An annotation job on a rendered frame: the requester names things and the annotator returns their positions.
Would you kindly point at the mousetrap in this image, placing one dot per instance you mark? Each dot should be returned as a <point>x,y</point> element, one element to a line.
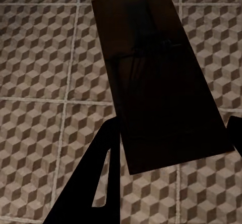
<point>167,112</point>

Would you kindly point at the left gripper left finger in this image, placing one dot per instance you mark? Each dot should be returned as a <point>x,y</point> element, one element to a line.
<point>74,205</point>

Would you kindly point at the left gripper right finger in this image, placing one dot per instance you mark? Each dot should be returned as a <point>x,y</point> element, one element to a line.
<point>234,129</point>

